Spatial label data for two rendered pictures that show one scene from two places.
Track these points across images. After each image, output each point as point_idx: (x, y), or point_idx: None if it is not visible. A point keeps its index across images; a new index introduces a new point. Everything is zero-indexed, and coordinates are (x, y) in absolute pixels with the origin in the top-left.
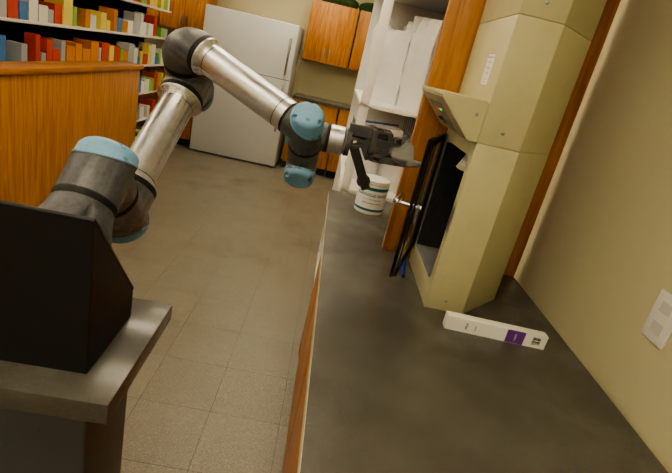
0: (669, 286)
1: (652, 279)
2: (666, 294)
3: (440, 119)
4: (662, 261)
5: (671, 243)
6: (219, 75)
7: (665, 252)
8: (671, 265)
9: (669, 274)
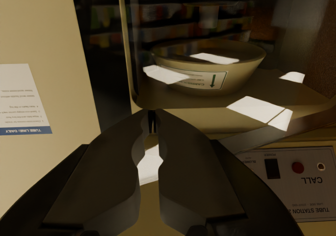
0: None
1: None
2: None
3: (321, 157)
4: (70, 7)
5: (73, 24)
6: None
7: (73, 15)
8: (60, 9)
9: (56, 1)
